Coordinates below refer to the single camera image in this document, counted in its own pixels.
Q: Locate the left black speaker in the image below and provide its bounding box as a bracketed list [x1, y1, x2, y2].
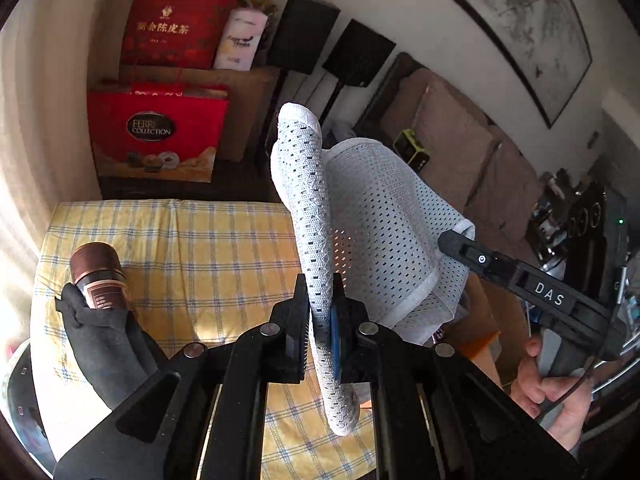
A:
[267, 0, 341, 75]

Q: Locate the brown sofa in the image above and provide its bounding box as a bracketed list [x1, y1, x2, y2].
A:
[355, 52, 542, 266]

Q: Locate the red Ferrero gift bag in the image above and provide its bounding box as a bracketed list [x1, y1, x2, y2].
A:
[87, 81, 230, 182]

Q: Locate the white perforated sock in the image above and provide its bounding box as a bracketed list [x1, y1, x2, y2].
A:
[270, 102, 360, 437]

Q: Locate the green small device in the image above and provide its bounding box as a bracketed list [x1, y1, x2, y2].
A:
[393, 129, 431, 172]

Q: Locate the red tea gift bag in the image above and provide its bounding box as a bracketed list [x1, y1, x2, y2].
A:
[120, 0, 238, 70]

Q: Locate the framed ink painting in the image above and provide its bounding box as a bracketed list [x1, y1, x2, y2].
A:
[454, 0, 592, 127]

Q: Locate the brown labelled plastic jar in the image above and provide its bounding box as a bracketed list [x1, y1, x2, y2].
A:
[70, 242, 130, 310]

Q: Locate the person's right hand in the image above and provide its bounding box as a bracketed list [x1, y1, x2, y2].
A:
[510, 335, 592, 452]

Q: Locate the right black speaker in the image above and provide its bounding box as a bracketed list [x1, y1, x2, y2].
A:
[319, 18, 396, 125]

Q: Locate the black speaker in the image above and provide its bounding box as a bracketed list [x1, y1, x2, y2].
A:
[267, 0, 341, 75]
[319, 18, 396, 125]

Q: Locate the black cable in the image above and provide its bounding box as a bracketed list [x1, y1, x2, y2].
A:
[537, 356, 601, 421]

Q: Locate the yellow plaid tablecloth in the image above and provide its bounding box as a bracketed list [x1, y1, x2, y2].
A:
[29, 198, 379, 480]

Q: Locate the light grey mesh garment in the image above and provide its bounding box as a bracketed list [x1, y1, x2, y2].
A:
[323, 139, 475, 344]

